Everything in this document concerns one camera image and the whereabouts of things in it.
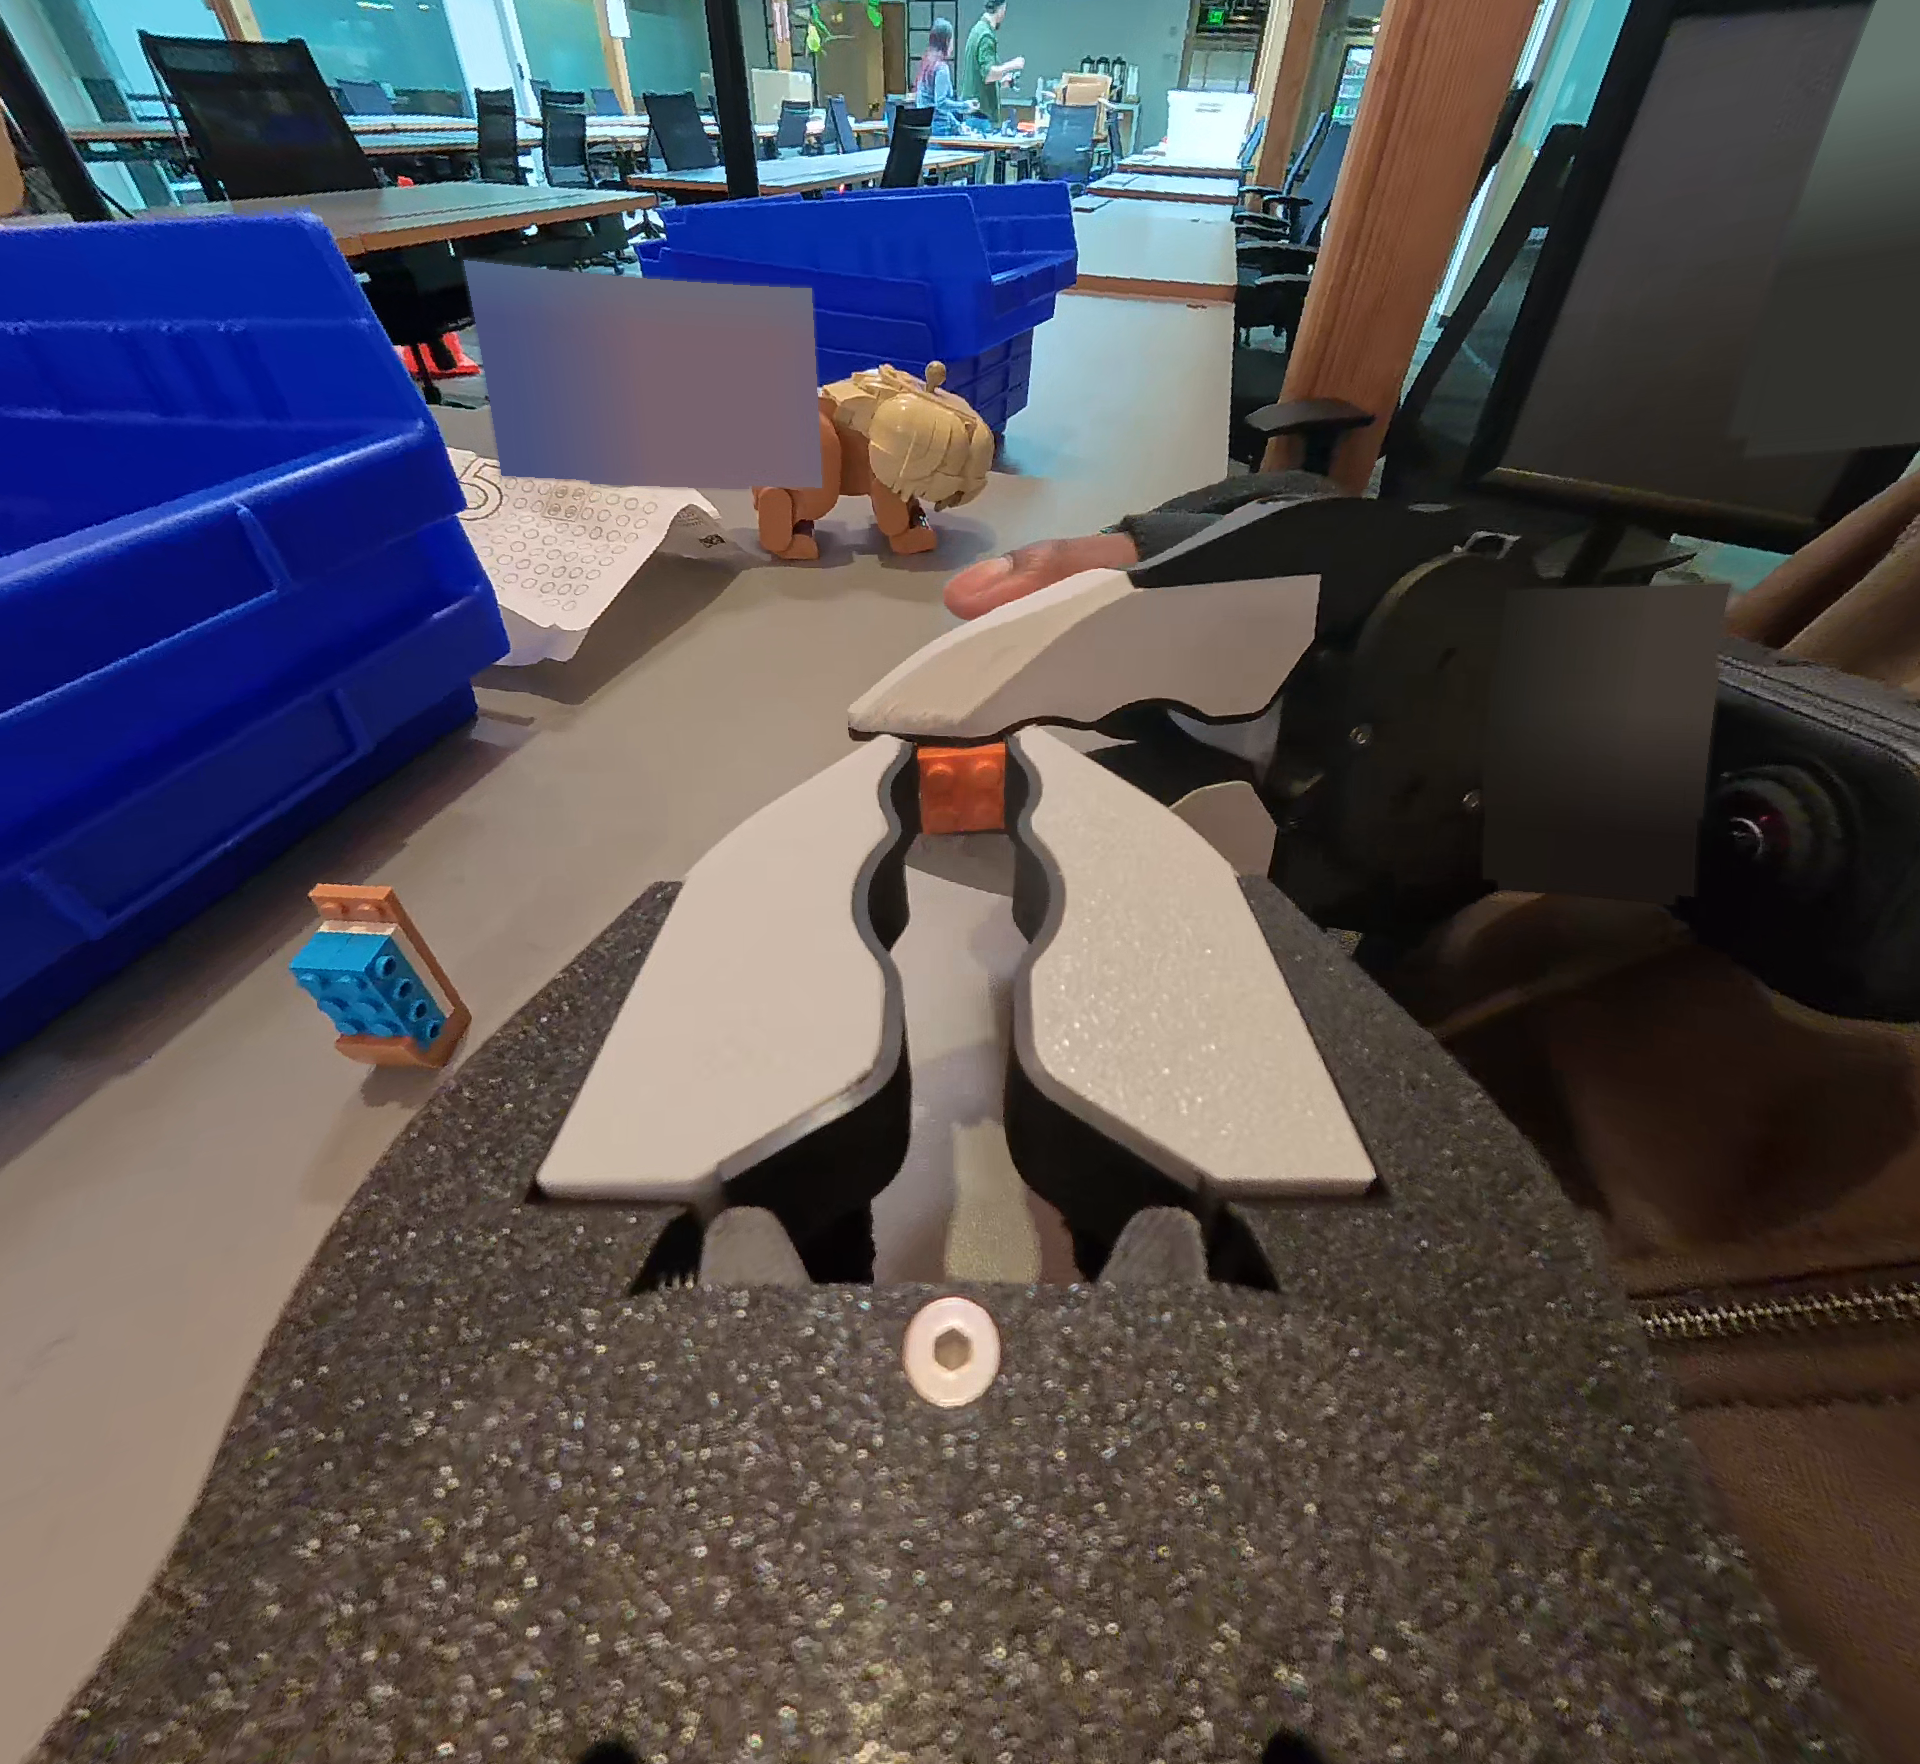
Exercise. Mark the brown brick-built toy animal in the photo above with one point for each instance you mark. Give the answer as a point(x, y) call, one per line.
point(899, 460)

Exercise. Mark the stack of nested blue bins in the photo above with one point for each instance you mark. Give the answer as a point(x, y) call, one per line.
point(899, 264)

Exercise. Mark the white printed paper sheet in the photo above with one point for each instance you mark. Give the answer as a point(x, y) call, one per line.
point(584, 549)

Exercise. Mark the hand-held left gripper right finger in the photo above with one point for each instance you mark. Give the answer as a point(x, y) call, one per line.
point(1183, 1015)

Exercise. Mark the blue plastic bin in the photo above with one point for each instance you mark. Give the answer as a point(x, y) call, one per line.
point(224, 594)

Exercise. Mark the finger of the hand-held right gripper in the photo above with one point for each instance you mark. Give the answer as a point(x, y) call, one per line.
point(1110, 647)
point(1236, 828)

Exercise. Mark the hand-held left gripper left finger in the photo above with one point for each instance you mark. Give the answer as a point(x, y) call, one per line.
point(750, 1015)

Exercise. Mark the black framed monitor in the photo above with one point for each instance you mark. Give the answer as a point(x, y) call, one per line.
point(1694, 234)

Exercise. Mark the black stand pole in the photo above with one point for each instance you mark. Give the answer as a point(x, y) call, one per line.
point(720, 9)

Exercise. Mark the black framed dark panel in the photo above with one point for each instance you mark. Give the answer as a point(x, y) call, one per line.
point(1485, 294)

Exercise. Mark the wooden support post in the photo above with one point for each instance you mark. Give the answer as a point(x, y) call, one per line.
point(1423, 143)

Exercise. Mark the person's brown jacket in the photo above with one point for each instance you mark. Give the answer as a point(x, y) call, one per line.
point(1724, 1119)

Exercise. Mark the row of black office chairs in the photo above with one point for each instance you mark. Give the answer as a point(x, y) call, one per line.
point(600, 129)

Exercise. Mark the orange toy brick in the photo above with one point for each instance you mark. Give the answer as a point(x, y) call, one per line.
point(961, 789)

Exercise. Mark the blue and brown brick assembly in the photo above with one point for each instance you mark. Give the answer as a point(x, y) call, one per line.
point(375, 984)

